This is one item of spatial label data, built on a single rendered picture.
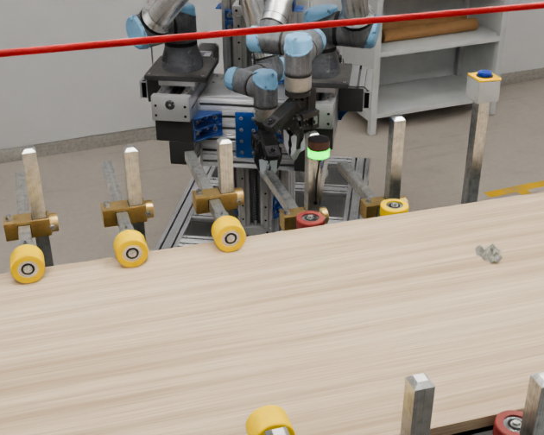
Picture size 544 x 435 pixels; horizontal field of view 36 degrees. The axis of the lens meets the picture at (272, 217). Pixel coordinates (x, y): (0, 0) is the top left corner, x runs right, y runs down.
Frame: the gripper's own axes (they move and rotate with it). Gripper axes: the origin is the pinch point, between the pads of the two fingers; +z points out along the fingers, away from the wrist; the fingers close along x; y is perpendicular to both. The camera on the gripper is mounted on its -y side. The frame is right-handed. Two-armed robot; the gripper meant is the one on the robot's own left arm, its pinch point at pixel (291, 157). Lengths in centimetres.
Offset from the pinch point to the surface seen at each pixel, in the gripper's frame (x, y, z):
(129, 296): -21, -64, 10
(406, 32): 175, 222, 44
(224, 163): -1.8, -23.9, -5.4
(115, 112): 249, 63, 81
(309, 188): -10.1, -1.2, 5.7
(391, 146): -17.9, 22.1, -3.8
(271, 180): 14.7, 3.7, 14.5
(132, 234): -8, -56, 2
